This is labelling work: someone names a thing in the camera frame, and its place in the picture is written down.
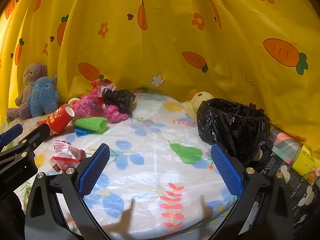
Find red and clear plastic wrapper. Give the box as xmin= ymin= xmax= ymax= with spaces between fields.
xmin=90 ymin=78 xmax=117 ymax=93

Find yellow carrot printed curtain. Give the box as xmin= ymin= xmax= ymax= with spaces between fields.
xmin=0 ymin=0 xmax=320 ymax=155

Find pastel checkered box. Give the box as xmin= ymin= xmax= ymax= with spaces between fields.
xmin=271 ymin=129 xmax=303 ymax=160

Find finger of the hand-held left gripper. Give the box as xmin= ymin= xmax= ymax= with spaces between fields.
xmin=14 ymin=123 xmax=51 ymax=156
xmin=0 ymin=123 xmax=23 ymax=147

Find black printed box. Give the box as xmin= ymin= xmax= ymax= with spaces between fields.
xmin=246 ymin=140 xmax=320 ymax=240

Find purple teddy bear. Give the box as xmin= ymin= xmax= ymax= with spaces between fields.
xmin=6 ymin=63 xmax=49 ymax=120

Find crumpled white red wrapper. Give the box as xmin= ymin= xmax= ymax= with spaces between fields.
xmin=49 ymin=140 xmax=87 ymax=172

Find yellow packet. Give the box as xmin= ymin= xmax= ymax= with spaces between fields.
xmin=291 ymin=145 xmax=320 ymax=185

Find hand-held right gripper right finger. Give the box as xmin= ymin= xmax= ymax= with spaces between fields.
xmin=211 ymin=144 xmax=295 ymax=240

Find yellow plush duck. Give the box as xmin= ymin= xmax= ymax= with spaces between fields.
xmin=181 ymin=91 xmax=215 ymax=120

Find blue foam net sleeve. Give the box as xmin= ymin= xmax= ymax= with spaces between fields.
xmin=74 ymin=127 xmax=94 ymax=137

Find black trash bag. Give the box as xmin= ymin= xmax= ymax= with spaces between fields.
xmin=197 ymin=98 xmax=272 ymax=167

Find green foam net sleeve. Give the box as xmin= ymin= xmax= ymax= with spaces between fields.
xmin=72 ymin=116 xmax=108 ymax=133

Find pink plastic bag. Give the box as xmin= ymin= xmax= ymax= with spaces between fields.
xmin=73 ymin=81 xmax=130 ymax=124

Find blue plush monster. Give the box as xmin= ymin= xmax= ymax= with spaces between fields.
xmin=27 ymin=74 xmax=60 ymax=118

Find red paper cup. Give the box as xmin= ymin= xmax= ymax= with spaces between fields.
xmin=37 ymin=103 xmax=75 ymax=137

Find crumpled black plastic bag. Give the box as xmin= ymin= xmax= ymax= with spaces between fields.
xmin=101 ymin=89 xmax=137 ymax=117

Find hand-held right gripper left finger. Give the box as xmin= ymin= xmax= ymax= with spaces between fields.
xmin=25 ymin=144 xmax=112 ymax=240

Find floral printed bed sheet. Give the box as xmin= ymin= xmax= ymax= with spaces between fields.
xmin=0 ymin=89 xmax=275 ymax=240

